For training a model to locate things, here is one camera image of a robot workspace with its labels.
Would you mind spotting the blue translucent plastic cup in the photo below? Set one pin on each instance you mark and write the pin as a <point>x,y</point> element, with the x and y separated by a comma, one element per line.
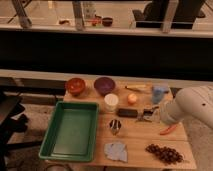
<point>158,92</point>

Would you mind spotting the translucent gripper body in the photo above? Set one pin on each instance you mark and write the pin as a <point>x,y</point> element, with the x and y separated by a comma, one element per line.
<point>155,117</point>

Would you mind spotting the green plastic tray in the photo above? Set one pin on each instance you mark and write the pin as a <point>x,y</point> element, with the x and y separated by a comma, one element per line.
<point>71,133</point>

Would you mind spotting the silver metal cup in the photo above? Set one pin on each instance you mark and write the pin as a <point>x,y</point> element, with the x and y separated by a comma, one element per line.
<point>115,126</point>

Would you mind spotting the purple bowl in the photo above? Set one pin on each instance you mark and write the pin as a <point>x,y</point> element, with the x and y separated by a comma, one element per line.
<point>104,85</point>

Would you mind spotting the blue cloth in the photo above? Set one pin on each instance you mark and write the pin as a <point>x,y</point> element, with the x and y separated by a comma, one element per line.
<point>116,151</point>

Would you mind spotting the orange fruit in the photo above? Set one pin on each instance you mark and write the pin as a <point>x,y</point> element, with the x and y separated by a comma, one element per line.
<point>132,98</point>

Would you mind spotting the red bowl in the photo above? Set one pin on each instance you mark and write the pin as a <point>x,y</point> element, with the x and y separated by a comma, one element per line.
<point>75,86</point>

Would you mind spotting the dark bowl in background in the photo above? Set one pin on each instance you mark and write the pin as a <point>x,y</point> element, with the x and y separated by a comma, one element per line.
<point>107,21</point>

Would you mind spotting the black rectangular block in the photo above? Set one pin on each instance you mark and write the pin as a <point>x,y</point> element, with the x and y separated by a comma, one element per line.
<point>127,113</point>

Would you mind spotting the white plastic cup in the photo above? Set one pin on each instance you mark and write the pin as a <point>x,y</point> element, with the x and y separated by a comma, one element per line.
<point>111,102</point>

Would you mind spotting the red chili pepper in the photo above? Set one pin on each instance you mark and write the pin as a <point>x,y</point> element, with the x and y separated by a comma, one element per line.
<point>169,129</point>

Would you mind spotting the black chair left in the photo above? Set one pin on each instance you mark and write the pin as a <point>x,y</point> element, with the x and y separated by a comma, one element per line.
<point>9,107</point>

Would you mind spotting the bunch of dark grapes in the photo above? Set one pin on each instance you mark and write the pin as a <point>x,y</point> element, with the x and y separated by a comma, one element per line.
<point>165,154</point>

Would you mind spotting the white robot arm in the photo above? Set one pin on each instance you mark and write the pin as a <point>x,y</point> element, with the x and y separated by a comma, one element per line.
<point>195,101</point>

